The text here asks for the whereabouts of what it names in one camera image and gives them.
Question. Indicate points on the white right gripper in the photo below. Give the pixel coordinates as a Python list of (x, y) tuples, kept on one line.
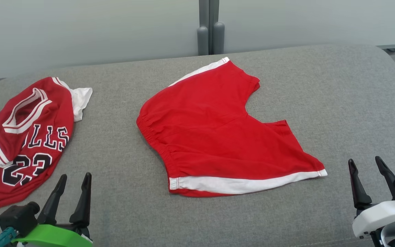
[(379, 216)]

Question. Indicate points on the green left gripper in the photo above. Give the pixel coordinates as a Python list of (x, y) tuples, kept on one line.
[(53, 236)]

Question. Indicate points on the red Bulls 23 jersey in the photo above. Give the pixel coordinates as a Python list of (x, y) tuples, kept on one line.
[(36, 137)]

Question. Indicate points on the red shorts with white stripe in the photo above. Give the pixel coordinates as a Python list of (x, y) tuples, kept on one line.
[(218, 130)]

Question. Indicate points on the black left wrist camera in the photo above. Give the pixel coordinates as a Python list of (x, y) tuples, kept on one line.
[(17, 216)]

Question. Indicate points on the grey partition post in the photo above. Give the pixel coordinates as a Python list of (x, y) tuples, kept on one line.
[(204, 34)]

